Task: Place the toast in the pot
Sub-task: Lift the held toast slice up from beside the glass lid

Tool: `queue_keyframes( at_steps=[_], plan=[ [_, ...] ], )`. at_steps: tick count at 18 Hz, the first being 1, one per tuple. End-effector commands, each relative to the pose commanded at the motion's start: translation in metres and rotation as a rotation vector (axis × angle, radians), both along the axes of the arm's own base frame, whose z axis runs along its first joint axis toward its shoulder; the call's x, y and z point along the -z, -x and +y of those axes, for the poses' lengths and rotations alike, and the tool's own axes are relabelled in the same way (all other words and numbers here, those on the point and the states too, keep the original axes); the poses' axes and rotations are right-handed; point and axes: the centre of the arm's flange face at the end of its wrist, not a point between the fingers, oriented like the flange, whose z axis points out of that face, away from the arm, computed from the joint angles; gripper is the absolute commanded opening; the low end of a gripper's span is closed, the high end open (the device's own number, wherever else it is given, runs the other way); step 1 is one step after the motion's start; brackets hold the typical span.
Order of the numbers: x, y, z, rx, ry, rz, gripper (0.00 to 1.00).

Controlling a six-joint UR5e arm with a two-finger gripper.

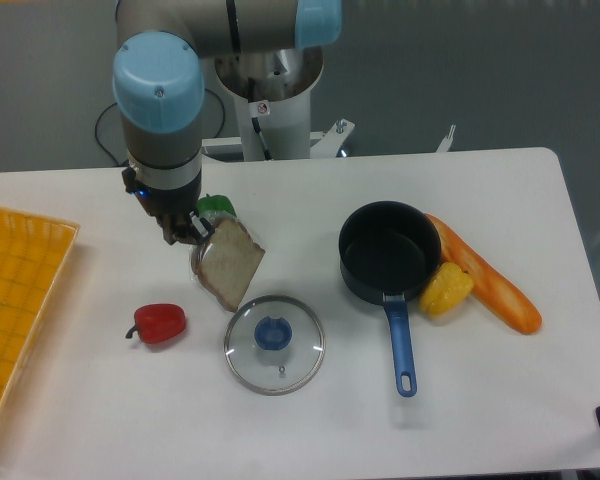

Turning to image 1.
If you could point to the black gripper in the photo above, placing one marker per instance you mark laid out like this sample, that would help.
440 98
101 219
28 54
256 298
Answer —
168 205

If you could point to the toast slice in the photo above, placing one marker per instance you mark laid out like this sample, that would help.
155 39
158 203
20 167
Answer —
226 263

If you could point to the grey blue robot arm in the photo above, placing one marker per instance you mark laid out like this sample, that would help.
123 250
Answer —
158 80

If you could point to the green bell pepper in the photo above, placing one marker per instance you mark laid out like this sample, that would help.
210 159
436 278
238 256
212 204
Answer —
215 204

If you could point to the red bell pepper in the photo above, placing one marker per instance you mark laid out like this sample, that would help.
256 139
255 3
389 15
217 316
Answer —
157 323

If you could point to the glass lid blue knob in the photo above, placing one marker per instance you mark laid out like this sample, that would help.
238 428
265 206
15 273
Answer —
274 345

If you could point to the yellow woven basket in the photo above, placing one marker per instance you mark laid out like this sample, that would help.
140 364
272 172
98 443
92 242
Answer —
33 251

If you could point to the yellow bell pepper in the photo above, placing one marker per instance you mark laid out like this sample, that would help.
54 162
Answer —
447 289

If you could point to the orange baguette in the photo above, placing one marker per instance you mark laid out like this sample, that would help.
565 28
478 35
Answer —
492 289

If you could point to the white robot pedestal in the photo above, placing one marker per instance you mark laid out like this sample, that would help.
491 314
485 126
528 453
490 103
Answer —
271 94

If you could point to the dark pot blue handle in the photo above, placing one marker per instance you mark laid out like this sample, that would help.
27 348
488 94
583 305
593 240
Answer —
389 251

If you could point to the white table bracket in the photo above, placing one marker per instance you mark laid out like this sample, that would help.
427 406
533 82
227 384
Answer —
447 141

